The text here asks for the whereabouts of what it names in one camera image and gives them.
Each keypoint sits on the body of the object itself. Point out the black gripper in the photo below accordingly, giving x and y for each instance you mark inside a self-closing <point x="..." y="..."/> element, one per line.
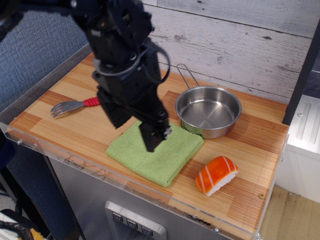
<point x="124" y="93"/>

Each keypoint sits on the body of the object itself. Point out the green cloth napkin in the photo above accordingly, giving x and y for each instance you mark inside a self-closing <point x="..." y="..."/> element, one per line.
<point x="163" y="164"/>

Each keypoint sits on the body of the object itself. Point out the red-handled metal fork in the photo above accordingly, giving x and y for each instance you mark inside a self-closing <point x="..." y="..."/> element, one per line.
<point x="67" y="106"/>

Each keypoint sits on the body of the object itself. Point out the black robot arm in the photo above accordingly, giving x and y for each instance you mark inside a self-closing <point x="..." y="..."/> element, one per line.
<point x="125" y="58"/>

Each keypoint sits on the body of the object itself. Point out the clear acrylic front guard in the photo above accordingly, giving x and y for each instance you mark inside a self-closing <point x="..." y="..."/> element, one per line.
<point x="218" y="212"/>

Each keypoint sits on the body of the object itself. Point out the stainless steel pan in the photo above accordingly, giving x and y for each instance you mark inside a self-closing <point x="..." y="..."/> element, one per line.
<point x="208" y="111"/>

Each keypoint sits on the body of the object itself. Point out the stainless steel cabinet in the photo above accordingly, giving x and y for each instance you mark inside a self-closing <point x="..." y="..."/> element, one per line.
<point x="87" y="194"/>

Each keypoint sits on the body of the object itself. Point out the salmon nigiri sushi toy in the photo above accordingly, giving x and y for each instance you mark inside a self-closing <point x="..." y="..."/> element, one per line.
<point x="216" y="174"/>

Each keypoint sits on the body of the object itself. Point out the silver dispenser button panel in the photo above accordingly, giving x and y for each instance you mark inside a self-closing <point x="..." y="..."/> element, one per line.
<point x="126" y="224"/>

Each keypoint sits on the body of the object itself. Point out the yellow and black object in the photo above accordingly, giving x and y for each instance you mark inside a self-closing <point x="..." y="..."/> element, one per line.
<point x="23" y="232"/>

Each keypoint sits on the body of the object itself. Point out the white appliance at right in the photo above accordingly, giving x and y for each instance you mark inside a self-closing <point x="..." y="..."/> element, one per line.
<point x="299" y="167"/>

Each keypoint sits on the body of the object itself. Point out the black right frame post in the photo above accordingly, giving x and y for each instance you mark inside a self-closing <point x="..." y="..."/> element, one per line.
<point x="303" y="78"/>

